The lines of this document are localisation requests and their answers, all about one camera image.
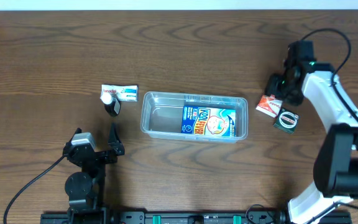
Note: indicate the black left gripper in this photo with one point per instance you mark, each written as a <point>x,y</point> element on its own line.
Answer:
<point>96,156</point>

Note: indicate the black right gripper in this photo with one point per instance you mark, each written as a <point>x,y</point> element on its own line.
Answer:
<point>276,86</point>

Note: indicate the red orange Panadol box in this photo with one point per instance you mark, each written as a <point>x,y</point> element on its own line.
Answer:
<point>269,105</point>

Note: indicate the green round-label box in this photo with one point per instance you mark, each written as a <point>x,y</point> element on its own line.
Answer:
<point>286,121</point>

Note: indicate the dark bottle white cap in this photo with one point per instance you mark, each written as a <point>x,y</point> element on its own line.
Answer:
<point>111,104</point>

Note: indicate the blue Kool Fever box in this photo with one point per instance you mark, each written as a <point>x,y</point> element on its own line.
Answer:
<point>207,121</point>

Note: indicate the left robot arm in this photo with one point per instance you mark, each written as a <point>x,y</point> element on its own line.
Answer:
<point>85,189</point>

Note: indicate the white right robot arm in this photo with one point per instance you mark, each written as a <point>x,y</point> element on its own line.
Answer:
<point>335,170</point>

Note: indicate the clear plastic container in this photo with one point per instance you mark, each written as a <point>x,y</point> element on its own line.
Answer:
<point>162,115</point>

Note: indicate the white Panadol box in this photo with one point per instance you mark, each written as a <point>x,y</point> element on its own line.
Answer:
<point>122,93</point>

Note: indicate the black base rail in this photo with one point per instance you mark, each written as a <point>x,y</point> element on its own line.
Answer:
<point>253,216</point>

